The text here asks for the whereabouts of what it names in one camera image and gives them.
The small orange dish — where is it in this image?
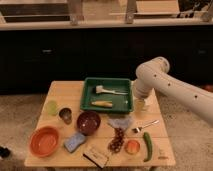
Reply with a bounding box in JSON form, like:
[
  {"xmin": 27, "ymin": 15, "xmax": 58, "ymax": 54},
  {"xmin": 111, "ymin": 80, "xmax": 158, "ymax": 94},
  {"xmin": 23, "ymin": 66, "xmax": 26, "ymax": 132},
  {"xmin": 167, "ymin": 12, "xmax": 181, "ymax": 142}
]
[{"xmin": 125, "ymin": 140, "xmax": 140, "ymax": 155}]

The blue sponge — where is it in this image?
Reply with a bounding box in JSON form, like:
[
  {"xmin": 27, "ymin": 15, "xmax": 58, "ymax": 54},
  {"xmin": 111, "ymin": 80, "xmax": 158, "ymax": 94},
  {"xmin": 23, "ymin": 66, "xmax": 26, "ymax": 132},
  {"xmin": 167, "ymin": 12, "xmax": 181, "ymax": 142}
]
[{"xmin": 64, "ymin": 132, "xmax": 86, "ymax": 153}]

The orange bowl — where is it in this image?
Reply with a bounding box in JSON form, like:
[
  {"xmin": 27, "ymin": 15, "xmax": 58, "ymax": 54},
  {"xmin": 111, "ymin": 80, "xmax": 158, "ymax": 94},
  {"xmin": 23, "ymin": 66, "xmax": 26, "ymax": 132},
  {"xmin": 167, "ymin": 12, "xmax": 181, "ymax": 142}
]
[{"xmin": 29, "ymin": 126, "xmax": 59, "ymax": 158}]

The white paper cup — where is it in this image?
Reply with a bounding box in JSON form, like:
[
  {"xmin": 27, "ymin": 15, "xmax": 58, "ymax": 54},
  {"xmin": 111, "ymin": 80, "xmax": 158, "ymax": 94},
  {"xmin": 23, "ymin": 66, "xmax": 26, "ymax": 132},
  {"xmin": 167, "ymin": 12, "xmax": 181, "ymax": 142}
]
[{"xmin": 135, "ymin": 98, "xmax": 152, "ymax": 116}]

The silver fork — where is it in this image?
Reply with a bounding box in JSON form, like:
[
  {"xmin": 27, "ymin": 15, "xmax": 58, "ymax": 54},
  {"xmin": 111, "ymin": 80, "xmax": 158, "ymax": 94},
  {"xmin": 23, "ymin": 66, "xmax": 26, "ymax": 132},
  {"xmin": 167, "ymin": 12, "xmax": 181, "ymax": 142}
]
[{"xmin": 132, "ymin": 120, "xmax": 159, "ymax": 133}]

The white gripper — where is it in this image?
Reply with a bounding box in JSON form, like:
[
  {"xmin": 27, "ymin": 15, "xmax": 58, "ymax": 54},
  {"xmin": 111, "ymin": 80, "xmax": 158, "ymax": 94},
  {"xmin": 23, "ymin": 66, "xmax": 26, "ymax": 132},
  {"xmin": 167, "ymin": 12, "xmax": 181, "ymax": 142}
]
[{"xmin": 133, "ymin": 84, "xmax": 151, "ymax": 112}]

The green plastic cup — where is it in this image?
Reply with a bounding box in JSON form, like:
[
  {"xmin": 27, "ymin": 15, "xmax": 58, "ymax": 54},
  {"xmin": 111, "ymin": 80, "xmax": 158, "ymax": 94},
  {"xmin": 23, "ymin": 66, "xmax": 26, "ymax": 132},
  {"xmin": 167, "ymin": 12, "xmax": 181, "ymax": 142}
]
[{"xmin": 45, "ymin": 101, "xmax": 58, "ymax": 116}]

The small metal cup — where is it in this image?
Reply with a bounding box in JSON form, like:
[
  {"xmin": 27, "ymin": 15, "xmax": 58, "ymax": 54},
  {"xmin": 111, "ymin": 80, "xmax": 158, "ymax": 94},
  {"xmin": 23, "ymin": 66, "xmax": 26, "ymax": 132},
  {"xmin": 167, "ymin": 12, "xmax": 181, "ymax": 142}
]
[{"xmin": 59, "ymin": 108, "xmax": 72, "ymax": 124}]

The wooden table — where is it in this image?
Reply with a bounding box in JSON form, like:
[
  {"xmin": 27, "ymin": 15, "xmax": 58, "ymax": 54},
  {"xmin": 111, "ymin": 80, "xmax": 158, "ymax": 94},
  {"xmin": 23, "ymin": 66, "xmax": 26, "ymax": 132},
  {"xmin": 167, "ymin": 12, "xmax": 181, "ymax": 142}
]
[{"xmin": 25, "ymin": 81, "xmax": 176, "ymax": 168}]

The yellow banana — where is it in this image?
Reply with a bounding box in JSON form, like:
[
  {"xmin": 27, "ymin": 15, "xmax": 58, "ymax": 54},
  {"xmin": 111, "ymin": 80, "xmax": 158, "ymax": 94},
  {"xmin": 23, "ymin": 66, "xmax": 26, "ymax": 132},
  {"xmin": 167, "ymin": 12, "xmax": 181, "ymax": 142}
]
[{"xmin": 91, "ymin": 101, "xmax": 113, "ymax": 108}]

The dark red bowl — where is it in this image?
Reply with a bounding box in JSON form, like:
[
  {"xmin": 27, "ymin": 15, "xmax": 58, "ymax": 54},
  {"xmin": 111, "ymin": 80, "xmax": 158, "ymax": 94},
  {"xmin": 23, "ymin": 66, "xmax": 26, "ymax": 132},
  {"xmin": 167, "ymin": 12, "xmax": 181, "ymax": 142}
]
[{"xmin": 77, "ymin": 111, "xmax": 101, "ymax": 136}]

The wooden block eraser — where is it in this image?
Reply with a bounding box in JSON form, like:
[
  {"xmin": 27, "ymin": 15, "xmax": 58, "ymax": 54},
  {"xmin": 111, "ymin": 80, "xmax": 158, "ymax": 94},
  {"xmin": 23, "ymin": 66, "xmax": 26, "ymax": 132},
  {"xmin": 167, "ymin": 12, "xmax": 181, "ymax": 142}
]
[{"xmin": 83, "ymin": 146, "xmax": 109, "ymax": 168}]

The dark cabinet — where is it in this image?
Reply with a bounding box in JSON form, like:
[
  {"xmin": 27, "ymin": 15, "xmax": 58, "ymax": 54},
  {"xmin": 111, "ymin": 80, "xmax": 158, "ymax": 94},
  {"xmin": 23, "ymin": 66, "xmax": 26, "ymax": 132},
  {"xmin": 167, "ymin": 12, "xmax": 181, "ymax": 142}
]
[{"xmin": 0, "ymin": 26, "xmax": 213, "ymax": 94}]

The green plastic tray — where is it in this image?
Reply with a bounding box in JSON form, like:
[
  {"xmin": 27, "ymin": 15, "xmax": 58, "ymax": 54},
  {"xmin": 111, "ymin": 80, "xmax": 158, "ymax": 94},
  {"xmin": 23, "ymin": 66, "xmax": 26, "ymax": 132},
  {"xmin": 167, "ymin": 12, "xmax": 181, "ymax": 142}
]
[{"xmin": 80, "ymin": 77, "xmax": 133, "ymax": 114}]

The silver spatula brush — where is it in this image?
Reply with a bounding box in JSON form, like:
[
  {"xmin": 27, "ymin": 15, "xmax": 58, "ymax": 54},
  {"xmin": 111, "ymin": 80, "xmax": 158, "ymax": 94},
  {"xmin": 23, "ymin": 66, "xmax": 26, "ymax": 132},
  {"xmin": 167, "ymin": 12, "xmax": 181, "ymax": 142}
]
[{"xmin": 95, "ymin": 85, "xmax": 124, "ymax": 95}]

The green chili pepper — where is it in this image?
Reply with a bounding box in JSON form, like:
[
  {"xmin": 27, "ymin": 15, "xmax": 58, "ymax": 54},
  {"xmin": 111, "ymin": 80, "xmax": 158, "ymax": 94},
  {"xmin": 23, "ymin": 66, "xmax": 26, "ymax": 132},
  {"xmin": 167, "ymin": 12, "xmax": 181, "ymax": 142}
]
[{"xmin": 143, "ymin": 132, "xmax": 153, "ymax": 162}]

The bunch of purple grapes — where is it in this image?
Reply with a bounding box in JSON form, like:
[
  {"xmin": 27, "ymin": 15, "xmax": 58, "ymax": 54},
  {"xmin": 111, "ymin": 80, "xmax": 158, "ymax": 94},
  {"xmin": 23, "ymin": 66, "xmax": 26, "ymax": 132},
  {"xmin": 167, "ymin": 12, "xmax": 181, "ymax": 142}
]
[{"xmin": 108, "ymin": 128, "xmax": 124, "ymax": 153}]

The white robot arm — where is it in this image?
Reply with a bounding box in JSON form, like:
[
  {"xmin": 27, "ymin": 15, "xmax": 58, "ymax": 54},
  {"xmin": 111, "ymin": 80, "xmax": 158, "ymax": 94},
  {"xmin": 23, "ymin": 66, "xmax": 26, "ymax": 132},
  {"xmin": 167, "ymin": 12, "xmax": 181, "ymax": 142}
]
[{"xmin": 132, "ymin": 57, "xmax": 213, "ymax": 126}]

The grey blue cloth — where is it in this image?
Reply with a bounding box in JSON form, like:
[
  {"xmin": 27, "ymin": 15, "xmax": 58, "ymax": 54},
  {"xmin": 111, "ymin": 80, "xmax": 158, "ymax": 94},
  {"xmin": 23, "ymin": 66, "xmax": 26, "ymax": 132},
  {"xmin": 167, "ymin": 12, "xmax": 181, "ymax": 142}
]
[{"xmin": 108, "ymin": 117, "xmax": 132, "ymax": 130}]

